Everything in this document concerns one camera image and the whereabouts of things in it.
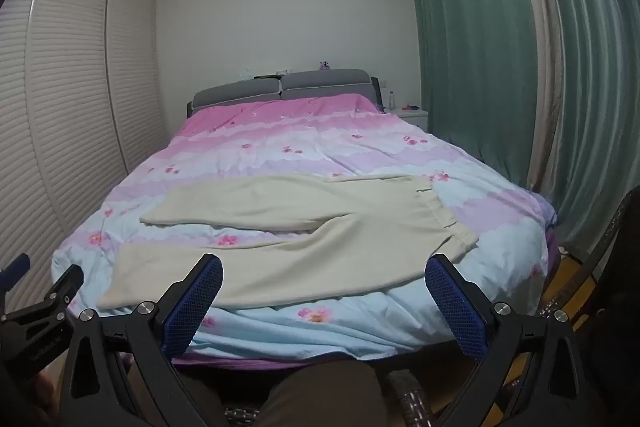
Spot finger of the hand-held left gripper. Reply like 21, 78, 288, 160
0, 264, 85, 325
0, 254, 31, 295

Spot white louvred wardrobe door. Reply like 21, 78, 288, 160
0, 0, 126, 308
105, 0, 168, 175

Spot green curtain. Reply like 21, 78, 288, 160
520, 0, 640, 258
404, 0, 551, 188

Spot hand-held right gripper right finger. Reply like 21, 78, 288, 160
424, 253, 601, 427

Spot cream pants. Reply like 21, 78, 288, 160
97, 174, 480, 310

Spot white nightstand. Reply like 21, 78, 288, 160
391, 107, 429, 130

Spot floral pink and blue duvet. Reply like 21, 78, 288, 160
52, 93, 558, 355

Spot purple bedsheet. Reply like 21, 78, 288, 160
170, 227, 561, 365

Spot grey padded headboard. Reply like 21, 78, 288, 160
186, 68, 383, 120

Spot beige curtain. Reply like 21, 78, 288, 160
500, 0, 568, 208

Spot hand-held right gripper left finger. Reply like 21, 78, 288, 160
60, 253, 226, 427

